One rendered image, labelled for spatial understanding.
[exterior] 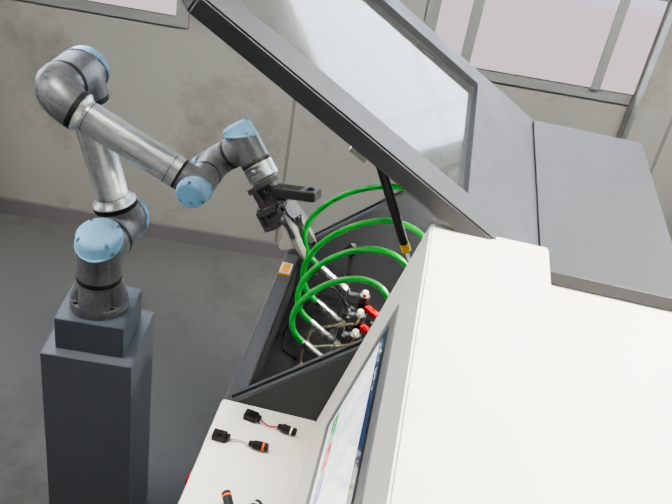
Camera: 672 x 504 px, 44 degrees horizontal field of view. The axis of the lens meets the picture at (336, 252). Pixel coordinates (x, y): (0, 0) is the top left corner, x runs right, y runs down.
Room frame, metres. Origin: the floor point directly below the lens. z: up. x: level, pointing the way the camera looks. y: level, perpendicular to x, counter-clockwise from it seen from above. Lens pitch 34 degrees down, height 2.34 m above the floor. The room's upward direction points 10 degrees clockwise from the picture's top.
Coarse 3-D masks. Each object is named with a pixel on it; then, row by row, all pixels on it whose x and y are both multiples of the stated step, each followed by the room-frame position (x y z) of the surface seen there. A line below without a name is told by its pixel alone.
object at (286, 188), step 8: (280, 184) 1.77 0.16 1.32; (288, 184) 1.78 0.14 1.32; (272, 192) 1.74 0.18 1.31; (280, 192) 1.74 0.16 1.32; (288, 192) 1.73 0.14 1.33; (296, 192) 1.73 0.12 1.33; (304, 192) 1.72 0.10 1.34; (312, 192) 1.72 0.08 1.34; (320, 192) 1.75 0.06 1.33; (304, 200) 1.72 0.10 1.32; (312, 200) 1.71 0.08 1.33
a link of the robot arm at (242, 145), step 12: (240, 120) 1.81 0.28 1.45; (228, 132) 1.79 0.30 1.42; (240, 132) 1.79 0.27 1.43; (252, 132) 1.80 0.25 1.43; (228, 144) 1.79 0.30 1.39; (240, 144) 1.78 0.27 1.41; (252, 144) 1.78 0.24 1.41; (228, 156) 1.78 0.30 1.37; (240, 156) 1.77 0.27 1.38; (252, 156) 1.77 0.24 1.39; (264, 156) 1.78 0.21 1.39
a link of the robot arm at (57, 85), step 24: (48, 72) 1.74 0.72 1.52; (72, 72) 1.77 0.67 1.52; (48, 96) 1.70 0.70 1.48; (72, 96) 1.70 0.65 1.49; (72, 120) 1.68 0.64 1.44; (96, 120) 1.69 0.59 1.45; (120, 120) 1.72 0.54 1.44; (120, 144) 1.67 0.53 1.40; (144, 144) 1.69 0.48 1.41; (144, 168) 1.67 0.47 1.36; (168, 168) 1.67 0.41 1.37; (192, 168) 1.69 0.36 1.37; (216, 168) 1.74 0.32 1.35; (192, 192) 1.64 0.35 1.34
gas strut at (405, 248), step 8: (376, 168) 1.37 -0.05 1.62; (384, 176) 1.37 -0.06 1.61; (384, 184) 1.37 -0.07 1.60; (384, 192) 1.37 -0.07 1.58; (392, 192) 1.37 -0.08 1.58; (392, 200) 1.37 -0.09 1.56; (392, 208) 1.37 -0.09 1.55; (392, 216) 1.37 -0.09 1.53; (400, 216) 1.37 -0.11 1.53; (400, 224) 1.37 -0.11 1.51; (400, 232) 1.37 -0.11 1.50; (400, 240) 1.37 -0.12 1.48; (408, 248) 1.37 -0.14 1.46; (408, 256) 1.37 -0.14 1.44
